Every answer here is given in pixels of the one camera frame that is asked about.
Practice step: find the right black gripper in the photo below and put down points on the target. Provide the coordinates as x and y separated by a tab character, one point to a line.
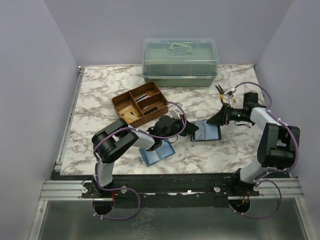
221	116

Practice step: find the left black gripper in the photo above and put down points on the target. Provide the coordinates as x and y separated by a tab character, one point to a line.
189	129

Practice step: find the black leather card holder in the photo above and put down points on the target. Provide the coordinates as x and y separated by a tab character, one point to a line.
206	132

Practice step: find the dark credit card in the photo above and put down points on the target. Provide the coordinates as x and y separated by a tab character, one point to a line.
150	110

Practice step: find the brown wicker divided tray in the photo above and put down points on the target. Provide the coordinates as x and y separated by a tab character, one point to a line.
156	99

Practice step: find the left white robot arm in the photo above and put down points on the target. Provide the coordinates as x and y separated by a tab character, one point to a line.
110	143

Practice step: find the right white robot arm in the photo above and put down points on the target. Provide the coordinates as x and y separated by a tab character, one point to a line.
279	143

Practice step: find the blue plastic card sleeve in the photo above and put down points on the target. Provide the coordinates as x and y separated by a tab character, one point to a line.
152	157

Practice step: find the gold cards in tray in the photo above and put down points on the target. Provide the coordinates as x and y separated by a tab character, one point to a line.
129	114

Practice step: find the green clear-lid storage box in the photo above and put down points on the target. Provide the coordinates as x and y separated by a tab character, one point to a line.
179	62

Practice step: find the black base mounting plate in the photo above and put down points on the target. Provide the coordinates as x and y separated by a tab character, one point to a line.
168	190

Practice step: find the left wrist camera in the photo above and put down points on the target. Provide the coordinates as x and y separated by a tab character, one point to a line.
174	110

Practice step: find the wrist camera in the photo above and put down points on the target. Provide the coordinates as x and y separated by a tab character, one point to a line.
230	94
174	110

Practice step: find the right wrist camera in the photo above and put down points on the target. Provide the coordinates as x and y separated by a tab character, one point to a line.
230	94

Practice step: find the yellow handled pliers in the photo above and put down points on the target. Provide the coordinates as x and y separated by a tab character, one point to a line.
221	93

